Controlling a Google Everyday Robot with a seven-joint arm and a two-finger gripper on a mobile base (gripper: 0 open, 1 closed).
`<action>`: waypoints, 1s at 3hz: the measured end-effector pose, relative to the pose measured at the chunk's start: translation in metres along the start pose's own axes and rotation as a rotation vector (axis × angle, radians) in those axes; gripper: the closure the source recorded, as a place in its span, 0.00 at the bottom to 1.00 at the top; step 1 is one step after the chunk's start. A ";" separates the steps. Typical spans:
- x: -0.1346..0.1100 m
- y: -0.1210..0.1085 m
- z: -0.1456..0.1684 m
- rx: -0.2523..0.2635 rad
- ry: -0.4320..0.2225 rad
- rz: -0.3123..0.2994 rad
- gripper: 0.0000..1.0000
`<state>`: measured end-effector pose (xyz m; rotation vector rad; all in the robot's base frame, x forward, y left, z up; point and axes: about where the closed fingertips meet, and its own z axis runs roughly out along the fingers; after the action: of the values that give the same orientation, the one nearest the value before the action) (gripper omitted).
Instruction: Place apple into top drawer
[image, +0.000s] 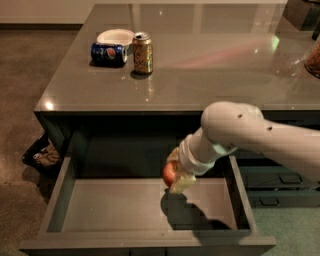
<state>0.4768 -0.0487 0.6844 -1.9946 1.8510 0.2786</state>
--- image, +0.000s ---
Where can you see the white bowl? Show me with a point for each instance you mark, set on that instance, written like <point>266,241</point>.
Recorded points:
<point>116,36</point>

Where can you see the grey cabinet counter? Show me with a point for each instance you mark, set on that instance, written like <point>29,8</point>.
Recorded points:
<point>244,51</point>

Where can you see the closed middle side drawer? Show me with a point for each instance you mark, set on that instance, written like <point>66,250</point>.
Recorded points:
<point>274,177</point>

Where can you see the closed drawer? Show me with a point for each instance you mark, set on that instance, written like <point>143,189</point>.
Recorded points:
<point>284,199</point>
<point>274,177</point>

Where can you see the open grey top drawer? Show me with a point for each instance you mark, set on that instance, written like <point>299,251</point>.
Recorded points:
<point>110,200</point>

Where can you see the closed lower side drawer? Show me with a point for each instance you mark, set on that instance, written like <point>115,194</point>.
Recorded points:
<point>284,199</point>

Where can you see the blue Pepsi can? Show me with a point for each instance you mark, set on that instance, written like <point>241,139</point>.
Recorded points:
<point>108,54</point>

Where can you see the gold soda can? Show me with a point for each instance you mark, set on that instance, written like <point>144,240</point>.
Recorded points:
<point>142,53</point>

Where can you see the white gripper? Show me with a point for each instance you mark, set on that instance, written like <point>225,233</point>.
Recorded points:
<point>188,158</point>

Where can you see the red apple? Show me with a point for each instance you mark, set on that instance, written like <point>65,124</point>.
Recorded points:
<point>169,173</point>

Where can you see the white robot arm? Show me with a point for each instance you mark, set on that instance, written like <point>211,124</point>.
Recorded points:
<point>226,127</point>

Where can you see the black bin with trash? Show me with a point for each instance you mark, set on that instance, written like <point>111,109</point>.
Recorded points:
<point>43,157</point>

